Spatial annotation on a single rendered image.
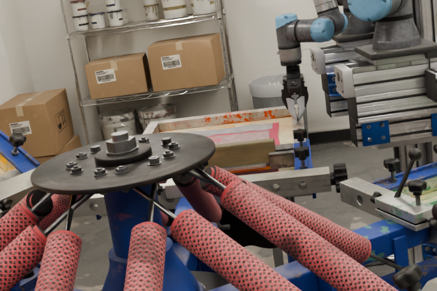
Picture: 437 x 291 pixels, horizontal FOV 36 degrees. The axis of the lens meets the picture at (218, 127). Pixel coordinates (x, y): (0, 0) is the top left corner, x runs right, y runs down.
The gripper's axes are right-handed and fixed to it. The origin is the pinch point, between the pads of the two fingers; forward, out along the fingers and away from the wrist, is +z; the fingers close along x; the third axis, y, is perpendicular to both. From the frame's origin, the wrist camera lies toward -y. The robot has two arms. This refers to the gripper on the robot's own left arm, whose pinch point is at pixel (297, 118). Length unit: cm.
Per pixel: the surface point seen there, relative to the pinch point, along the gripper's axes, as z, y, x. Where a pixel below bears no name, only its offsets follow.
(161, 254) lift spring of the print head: -25, -141, 19
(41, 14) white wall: -19, 331, 207
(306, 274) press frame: -3, -110, 1
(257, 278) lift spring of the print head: -21, -142, 6
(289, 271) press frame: -3, -109, 4
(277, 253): 69, 35, 16
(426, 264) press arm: 7, -92, -24
